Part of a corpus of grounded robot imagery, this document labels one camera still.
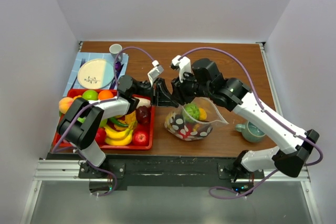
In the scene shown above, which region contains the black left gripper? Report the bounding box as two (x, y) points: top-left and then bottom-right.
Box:
(132, 77), (178, 108)

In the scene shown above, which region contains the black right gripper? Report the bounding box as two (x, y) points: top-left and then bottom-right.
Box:
(170, 69), (212, 105)

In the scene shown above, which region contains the bumpy green custard apple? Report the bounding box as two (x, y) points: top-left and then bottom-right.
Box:
(184, 103), (200, 120)

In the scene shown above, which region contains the yellow lemon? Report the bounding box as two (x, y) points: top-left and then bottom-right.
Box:
(198, 108), (207, 121)

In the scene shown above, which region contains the clear polka dot zip bag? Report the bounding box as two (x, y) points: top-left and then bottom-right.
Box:
(164, 98), (228, 141)

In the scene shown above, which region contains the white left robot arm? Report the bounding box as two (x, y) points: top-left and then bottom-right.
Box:
(57, 75), (179, 178)

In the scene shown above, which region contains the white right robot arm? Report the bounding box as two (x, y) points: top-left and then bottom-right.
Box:
(171, 56), (319, 178)

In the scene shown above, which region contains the white radish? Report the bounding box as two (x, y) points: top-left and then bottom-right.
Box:
(136, 98), (151, 108)

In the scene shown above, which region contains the red plastic tray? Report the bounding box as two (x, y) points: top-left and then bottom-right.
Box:
(52, 89), (155, 151)

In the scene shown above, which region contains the red apple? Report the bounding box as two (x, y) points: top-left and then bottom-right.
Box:
(132, 131), (149, 146)
(94, 127), (107, 145)

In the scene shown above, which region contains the purple plastic spoon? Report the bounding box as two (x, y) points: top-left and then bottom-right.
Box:
(109, 61), (123, 90)

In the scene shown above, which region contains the green chili pepper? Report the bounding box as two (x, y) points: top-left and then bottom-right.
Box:
(108, 117), (129, 127)

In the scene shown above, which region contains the orange fruit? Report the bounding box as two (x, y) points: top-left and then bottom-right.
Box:
(98, 90), (114, 100)

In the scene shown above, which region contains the yellow banana bunch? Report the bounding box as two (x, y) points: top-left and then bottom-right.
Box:
(104, 125), (135, 146)

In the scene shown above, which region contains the grey cup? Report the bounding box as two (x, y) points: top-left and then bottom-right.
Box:
(109, 44), (122, 59)

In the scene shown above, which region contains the cream and blue plate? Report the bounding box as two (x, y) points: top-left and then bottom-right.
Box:
(77, 59), (114, 90)

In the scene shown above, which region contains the teal ceramic mug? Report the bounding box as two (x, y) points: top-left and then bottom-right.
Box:
(235, 121), (266, 143)

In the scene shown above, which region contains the light blue placemat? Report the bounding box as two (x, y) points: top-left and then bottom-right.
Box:
(63, 52), (114, 97)

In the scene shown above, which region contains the peach at tray corner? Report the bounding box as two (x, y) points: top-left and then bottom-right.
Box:
(58, 97), (74, 114)

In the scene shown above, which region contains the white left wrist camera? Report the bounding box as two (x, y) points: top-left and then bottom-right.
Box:
(147, 60), (164, 85)

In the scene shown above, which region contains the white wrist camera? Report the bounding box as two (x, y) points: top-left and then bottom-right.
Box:
(170, 55), (192, 83)
(147, 60), (164, 85)

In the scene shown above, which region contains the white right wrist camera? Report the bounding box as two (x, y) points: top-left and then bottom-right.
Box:
(170, 55), (192, 83)

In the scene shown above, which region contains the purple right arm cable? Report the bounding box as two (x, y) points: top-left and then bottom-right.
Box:
(180, 47), (265, 112)

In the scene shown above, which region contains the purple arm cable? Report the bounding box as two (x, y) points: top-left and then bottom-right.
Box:
(180, 47), (265, 112)
(51, 46), (155, 154)

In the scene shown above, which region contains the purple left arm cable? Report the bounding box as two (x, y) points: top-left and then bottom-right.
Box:
(51, 46), (155, 154)

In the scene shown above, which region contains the aluminium frame rail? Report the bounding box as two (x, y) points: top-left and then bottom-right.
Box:
(34, 160), (310, 182)

